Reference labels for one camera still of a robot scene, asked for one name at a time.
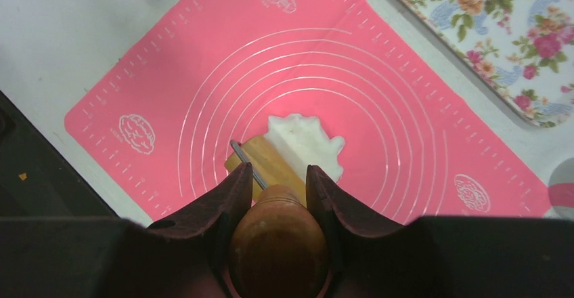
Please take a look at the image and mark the round metal dough cutter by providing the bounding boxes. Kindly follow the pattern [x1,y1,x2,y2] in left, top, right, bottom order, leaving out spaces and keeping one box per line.
[548,157,573,221]

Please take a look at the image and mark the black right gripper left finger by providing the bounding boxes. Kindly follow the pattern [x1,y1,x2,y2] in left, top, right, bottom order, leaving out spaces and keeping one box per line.
[1,163,252,297]

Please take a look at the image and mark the wooden rolling pin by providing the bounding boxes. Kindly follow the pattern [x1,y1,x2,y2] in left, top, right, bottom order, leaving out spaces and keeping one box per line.
[227,135,330,297]

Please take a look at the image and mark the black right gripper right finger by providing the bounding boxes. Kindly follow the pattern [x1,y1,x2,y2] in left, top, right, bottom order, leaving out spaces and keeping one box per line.
[306,165,573,297]

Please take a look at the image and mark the pink silicone baking mat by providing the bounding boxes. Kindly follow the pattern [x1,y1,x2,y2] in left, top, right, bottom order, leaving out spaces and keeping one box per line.
[64,0,551,224]

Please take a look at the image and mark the floral rectangular tray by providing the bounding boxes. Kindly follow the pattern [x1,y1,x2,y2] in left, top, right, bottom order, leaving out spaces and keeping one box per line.
[400,0,573,128]

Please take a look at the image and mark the white dough lump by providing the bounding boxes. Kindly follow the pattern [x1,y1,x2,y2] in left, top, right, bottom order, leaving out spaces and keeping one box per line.
[264,113,346,182]

